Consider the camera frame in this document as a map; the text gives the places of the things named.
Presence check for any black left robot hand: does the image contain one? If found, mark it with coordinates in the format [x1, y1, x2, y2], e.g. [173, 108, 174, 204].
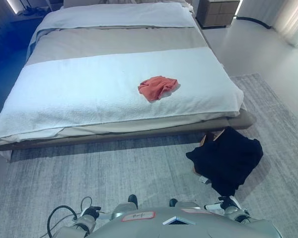
[80, 205, 102, 220]

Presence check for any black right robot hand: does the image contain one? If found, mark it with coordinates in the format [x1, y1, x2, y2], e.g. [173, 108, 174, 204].
[204, 195, 240, 214]

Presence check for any orange garment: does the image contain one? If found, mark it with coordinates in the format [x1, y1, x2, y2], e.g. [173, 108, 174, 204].
[138, 76, 181, 102]

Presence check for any wooden basket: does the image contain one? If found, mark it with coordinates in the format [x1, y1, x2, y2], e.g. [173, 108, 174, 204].
[193, 128, 226, 177]

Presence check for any beige bed sheet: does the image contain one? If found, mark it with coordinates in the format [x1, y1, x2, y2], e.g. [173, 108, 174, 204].
[26, 25, 210, 68]

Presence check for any silver right robot leg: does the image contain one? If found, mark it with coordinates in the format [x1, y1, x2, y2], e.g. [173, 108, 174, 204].
[174, 201, 201, 212]

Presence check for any silver robot leg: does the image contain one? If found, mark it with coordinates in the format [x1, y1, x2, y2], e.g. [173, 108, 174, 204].
[174, 201, 201, 212]
[112, 202, 138, 217]

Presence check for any silver left robot leg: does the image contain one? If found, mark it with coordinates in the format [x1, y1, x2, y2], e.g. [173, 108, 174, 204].
[112, 202, 138, 217]

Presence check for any black left robot foot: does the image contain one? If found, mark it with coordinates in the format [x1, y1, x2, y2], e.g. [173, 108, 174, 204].
[128, 194, 139, 208]

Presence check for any black garment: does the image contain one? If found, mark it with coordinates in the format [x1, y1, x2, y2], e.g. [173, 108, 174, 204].
[185, 126, 264, 197]

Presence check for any grey woven rug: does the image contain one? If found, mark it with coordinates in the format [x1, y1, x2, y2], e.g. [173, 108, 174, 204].
[0, 72, 298, 238]

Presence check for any silver robot torso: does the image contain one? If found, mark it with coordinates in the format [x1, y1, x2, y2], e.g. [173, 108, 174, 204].
[88, 206, 282, 238]

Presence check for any cream mattress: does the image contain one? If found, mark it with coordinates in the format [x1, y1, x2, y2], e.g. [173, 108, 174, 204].
[0, 112, 248, 163]

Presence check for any brown wooden nightstand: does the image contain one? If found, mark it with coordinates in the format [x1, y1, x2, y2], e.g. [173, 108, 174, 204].
[196, 0, 240, 28]

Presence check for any white curtain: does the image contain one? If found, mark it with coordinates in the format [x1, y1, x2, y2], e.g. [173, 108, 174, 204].
[273, 0, 298, 47]

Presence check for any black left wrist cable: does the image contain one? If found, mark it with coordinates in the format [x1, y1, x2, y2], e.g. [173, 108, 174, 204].
[46, 196, 93, 238]

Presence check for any beige upholstered bed frame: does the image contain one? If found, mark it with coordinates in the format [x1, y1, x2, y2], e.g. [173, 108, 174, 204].
[0, 14, 257, 152]

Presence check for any thick black floor cable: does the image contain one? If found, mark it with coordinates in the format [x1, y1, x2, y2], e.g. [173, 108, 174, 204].
[234, 15, 272, 29]

